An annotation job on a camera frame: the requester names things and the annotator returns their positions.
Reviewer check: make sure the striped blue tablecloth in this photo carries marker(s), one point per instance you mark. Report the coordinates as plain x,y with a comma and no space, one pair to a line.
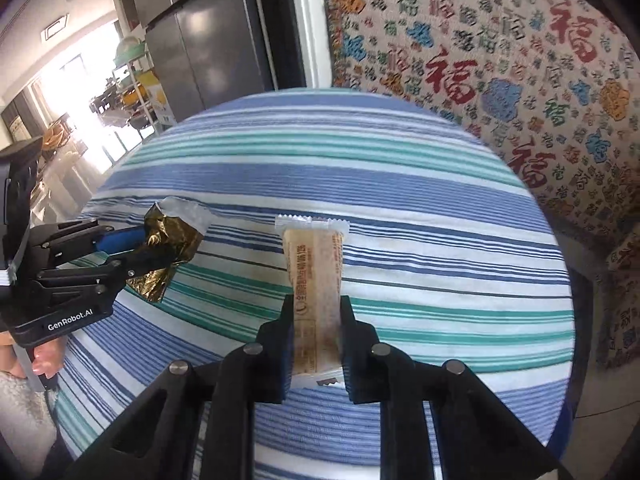
136,388

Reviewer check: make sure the grey refrigerator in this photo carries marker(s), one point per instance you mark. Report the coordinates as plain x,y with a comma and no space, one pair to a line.
205,52

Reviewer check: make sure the gold foil wrapper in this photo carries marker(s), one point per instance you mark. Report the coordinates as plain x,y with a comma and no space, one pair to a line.
174,229

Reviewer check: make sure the person's left hand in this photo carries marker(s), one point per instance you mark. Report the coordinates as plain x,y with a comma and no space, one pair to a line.
48,358

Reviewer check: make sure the patterned fu character cloth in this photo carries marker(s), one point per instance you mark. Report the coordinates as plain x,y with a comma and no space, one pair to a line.
529,110

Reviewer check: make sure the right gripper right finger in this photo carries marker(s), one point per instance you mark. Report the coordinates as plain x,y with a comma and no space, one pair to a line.
375,372

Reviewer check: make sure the yellow cardboard box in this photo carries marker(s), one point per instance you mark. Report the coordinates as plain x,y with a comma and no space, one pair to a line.
157,98

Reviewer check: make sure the white storage rack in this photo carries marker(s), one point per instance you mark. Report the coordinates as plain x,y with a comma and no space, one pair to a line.
131,61

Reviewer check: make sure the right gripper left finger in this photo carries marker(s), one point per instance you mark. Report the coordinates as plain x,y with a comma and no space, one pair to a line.
258,372

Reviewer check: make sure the beige snack bar wrapper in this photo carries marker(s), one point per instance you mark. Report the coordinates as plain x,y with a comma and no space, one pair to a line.
313,250

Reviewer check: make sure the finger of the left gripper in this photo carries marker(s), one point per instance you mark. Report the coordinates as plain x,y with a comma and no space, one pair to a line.
84,237
114,272

